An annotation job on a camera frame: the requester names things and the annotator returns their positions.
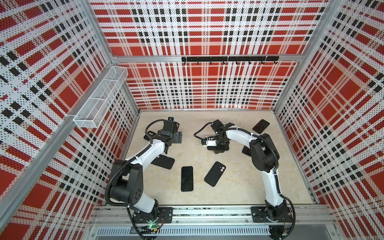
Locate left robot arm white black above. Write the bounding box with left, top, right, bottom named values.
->
left=105, top=117, right=182, bottom=219

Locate black phone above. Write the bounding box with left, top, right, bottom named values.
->
left=181, top=166, right=194, bottom=192
left=253, top=119, right=270, bottom=134
left=242, top=146, right=251, bottom=157

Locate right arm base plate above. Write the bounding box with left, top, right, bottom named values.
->
left=251, top=206, right=293, bottom=224

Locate black hook rail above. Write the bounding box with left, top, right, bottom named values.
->
left=181, top=56, right=280, bottom=63

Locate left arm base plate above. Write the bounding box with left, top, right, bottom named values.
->
left=133, top=207, right=174, bottom=224

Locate aluminium front rail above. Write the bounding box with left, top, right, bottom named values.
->
left=90, top=205, right=336, bottom=227

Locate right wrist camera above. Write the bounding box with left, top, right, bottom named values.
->
left=201, top=136, right=217, bottom=147

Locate wire mesh wall basket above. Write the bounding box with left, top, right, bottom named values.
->
left=74, top=66, right=128, bottom=129

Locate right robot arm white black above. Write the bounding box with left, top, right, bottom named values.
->
left=194, top=120, right=296, bottom=223

